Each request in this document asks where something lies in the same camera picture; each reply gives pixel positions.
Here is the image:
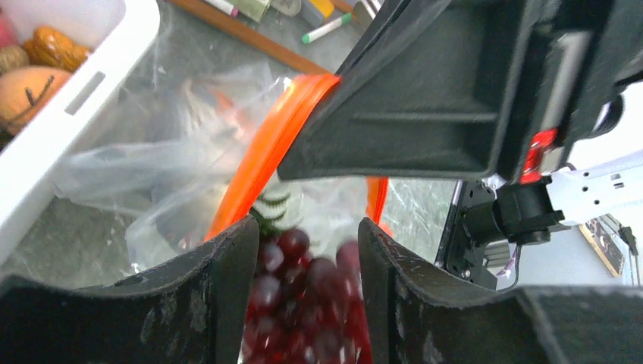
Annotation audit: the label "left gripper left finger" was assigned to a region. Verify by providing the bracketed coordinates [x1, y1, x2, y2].
[1, 217, 259, 363]

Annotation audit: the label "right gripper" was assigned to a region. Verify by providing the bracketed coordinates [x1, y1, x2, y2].
[278, 1, 642, 183]

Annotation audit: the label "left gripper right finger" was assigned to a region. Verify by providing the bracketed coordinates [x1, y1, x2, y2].
[358, 218, 642, 363]

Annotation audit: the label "toy dark grapes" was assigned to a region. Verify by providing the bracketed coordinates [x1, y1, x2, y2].
[241, 229, 374, 363]

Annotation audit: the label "toy pineapple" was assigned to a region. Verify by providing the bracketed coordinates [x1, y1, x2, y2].
[249, 191, 303, 239]

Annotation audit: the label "clear zip top bag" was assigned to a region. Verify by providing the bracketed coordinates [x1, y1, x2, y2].
[54, 63, 388, 271]

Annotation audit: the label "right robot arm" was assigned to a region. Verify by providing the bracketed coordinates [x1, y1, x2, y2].
[278, 1, 642, 288]

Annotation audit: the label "white marker pen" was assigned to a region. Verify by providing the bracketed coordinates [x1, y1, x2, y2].
[301, 13, 353, 44]

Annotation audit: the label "wooden shelf rack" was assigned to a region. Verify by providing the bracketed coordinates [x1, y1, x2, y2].
[170, 1, 364, 74]

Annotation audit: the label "toy orange persimmon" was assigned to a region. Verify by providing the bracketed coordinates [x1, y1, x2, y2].
[1, 66, 72, 136]

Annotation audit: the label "white plastic bin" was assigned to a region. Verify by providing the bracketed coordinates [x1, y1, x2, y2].
[1, 1, 160, 261]

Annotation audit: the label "toy walnut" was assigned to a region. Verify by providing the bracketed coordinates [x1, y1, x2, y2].
[22, 26, 93, 73]

